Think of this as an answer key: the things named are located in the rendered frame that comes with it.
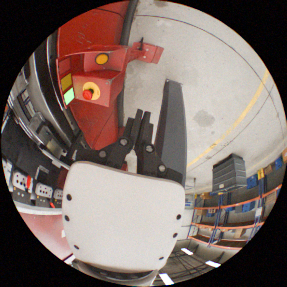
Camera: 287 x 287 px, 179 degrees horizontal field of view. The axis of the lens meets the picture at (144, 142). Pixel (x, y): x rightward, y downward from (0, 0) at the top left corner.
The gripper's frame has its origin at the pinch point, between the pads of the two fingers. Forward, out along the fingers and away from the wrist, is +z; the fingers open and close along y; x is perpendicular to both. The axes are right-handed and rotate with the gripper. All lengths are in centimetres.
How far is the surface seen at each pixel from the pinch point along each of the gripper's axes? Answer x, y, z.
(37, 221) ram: -38, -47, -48
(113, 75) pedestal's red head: -4.5, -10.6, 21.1
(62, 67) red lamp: 1.0, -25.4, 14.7
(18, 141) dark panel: -41, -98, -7
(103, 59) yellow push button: -0.1, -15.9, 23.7
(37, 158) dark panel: -76, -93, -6
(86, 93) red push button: -8.6, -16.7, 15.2
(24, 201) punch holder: -27, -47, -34
